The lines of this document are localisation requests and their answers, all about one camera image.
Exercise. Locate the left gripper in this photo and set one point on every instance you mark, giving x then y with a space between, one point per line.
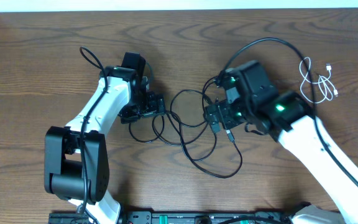
153 109

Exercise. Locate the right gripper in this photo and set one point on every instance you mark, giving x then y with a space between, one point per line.
222 108

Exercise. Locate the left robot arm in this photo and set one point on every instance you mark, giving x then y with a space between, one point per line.
76 167

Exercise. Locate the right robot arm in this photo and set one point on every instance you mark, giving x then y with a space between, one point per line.
251 98

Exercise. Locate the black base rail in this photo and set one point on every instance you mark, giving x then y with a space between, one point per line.
146 217

